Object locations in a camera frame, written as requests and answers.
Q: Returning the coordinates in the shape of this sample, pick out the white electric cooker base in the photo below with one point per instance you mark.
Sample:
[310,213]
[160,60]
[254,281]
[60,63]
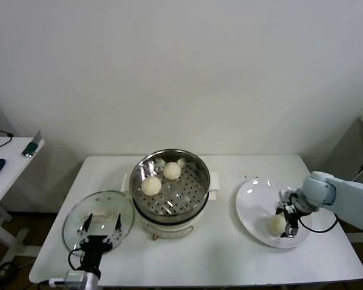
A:
[169,231]

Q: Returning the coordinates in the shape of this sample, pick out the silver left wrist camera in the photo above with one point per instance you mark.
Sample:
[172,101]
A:
[76,278]

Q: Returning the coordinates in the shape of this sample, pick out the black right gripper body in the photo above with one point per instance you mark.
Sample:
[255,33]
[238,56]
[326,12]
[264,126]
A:
[293,202]

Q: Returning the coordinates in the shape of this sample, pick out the white round plate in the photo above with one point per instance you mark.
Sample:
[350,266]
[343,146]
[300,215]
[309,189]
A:
[254,205]

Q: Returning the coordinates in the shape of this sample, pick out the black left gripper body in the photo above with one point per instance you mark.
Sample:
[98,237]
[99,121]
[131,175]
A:
[92,247]

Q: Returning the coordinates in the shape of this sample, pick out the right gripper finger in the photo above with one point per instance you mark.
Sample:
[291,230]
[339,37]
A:
[291,229]
[280,211]

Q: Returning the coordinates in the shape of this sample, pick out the stainless steel steamer basket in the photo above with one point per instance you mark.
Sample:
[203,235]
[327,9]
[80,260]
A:
[187,181]

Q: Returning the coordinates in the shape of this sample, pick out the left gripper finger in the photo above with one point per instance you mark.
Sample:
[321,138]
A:
[84,233]
[116,232]

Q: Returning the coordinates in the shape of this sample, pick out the round glass pot lid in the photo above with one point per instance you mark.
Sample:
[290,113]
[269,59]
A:
[109,199]

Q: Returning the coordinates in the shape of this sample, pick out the white side table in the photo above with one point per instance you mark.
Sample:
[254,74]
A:
[12,169]

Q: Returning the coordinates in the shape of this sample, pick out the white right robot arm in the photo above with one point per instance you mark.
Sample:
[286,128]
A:
[351,196]

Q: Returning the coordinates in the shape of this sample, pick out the white steamed baozi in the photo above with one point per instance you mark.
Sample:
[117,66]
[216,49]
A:
[275,226]
[151,185]
[172,170]

